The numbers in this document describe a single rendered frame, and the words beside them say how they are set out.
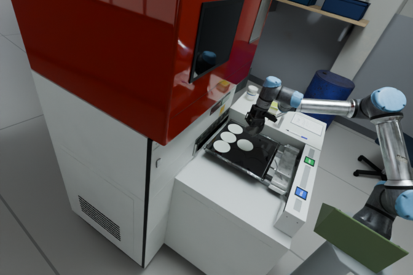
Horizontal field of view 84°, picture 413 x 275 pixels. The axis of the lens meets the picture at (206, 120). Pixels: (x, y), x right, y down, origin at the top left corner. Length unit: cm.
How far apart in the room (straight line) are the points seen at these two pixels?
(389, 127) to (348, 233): 49
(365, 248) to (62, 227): 187
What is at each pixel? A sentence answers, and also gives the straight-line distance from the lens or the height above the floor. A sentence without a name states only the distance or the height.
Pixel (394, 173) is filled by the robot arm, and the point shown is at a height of 122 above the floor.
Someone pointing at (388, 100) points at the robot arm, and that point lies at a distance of 121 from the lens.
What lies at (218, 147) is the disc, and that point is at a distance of 133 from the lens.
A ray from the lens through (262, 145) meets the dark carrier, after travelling 146.
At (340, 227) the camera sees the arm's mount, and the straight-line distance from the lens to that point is 125.
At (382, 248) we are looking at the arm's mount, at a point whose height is 97.
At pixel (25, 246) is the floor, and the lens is 212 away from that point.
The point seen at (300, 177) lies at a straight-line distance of 130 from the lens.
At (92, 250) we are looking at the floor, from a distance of 199.
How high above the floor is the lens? 179
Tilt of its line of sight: 36 degrees down
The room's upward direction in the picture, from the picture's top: 13 degrees clockwise
